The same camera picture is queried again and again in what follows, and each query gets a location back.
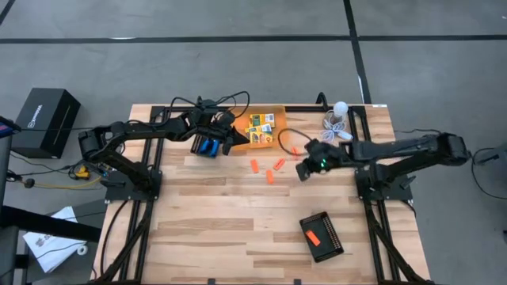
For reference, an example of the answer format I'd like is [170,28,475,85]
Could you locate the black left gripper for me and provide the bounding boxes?
[185,109,251,146]

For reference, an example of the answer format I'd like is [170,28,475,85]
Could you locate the orange translucent plastic bin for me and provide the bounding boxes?
[232,104,292,153]

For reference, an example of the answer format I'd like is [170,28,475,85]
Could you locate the black mesh basket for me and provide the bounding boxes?
[189,130,226,158]
[299,211,345,263]

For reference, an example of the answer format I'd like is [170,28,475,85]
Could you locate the white bulb lamp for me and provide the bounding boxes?
[332,101,349,120]

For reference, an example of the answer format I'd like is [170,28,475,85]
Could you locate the black cardboard box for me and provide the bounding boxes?
[10,87,82,159]

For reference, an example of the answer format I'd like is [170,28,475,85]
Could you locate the black bench beam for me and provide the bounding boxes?
[0,205,102,243]

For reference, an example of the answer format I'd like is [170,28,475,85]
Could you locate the white paper sheets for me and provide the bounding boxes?
[22,205,87,274]

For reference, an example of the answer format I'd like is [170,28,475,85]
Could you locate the dark screen device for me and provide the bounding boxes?
[0,115,21,139]

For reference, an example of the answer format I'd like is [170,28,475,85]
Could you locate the white lamp cable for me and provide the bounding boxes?
[319,112,353,144]

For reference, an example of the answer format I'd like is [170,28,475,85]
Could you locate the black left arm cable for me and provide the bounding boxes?
[170,90,251,120]

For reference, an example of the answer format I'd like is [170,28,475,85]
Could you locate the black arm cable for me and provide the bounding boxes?
[276,127,314,156]
[170,90,251,120]

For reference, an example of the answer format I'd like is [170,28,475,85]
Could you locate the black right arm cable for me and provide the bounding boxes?
[276,127,314,156]

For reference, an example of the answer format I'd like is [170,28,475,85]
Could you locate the black aluminium table frame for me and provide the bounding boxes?
[91,103,435,285]

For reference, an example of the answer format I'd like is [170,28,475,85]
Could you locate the yellow cable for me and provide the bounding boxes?
[34,164,103,190]

